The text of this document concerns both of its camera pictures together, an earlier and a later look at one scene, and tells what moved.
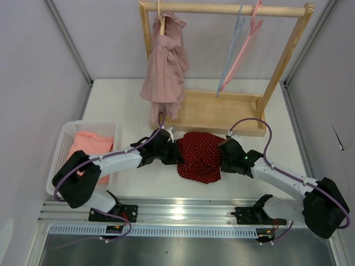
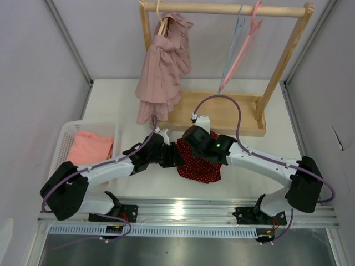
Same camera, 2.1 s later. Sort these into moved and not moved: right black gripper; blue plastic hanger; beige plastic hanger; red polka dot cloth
Moved: right black gripper
Not moved: blue plastic hanger; beige plastic hanger; red polka dot cloth
